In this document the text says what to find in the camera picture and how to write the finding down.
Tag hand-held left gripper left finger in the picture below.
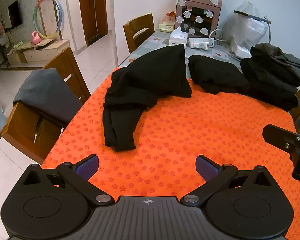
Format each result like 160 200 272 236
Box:
20 154 115 207

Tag white cable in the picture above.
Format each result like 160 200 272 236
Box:
209 29 230 42

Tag black wall television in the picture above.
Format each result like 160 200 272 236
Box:
8 0 22 29

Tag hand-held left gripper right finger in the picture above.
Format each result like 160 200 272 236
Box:
180 155 276 207

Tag multicolour hula hoop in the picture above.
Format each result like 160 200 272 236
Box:
33 0 65 40

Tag grey cloth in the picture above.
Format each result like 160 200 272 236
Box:
12 68 83 130

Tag orange floral table mat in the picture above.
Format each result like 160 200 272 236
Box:
41 66 300 240

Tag white plastic bag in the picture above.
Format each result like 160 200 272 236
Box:
221 0 270 54

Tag dark rod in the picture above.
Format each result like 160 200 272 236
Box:
234 10 272 24

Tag white power strip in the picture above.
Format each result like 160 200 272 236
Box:
188 37 215 49

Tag green tissue pack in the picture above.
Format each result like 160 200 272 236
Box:
158 23 175 32

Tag beige low cabinet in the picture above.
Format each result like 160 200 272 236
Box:
7 39 70 64

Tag brown wooden door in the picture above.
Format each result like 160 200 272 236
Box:
78 0 109 47

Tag black folded garment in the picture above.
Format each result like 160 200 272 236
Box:
188 54 250 95

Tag white tissue box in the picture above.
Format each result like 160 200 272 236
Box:
168 27 190 46

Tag water dispenser with stickers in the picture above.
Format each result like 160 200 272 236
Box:
175 0 223 39

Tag black folded clothes stack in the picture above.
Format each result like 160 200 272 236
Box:
240 57 299 112

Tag checked tablecloth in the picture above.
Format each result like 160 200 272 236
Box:
119 30 248 69

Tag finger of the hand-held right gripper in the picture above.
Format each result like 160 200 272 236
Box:
262 124 300 183

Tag black pants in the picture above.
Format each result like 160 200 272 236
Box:
102 44 192 152

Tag orange snack bag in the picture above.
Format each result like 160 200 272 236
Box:
162 11 177 25

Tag wooden chair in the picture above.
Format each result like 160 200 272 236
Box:
0 47 92 166
123 13 155 54

